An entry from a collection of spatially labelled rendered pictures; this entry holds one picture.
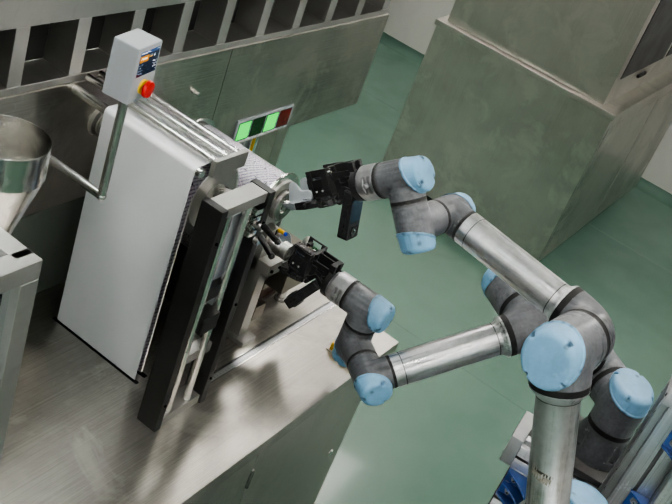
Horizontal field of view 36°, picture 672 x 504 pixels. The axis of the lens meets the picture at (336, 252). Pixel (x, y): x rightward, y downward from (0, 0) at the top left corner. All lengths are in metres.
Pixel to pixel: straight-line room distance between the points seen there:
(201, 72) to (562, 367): 1.08
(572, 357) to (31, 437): 1.02
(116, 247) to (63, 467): 0.45
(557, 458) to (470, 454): 1.87
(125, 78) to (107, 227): 0.53
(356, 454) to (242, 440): 1.49
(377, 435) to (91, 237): 1.84
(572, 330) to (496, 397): 2.30
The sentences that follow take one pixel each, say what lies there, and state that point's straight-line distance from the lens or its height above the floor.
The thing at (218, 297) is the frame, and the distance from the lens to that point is 2.01.
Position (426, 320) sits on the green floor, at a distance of 4.42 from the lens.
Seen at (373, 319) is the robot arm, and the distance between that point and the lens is 2.25.
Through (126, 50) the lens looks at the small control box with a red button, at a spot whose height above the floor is 1.70.
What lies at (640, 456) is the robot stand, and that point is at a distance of 2.36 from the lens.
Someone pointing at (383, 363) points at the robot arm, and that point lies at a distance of 2.24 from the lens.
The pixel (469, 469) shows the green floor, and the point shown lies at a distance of 3.80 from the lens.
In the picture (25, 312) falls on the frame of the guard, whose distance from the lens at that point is 1.34.
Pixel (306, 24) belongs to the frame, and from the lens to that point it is 2.71.
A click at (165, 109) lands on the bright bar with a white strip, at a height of 1.45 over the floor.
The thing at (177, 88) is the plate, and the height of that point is 1.37.
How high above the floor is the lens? 2.36
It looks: 31 degrees down
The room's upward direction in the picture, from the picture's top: 21 degrees clockwise
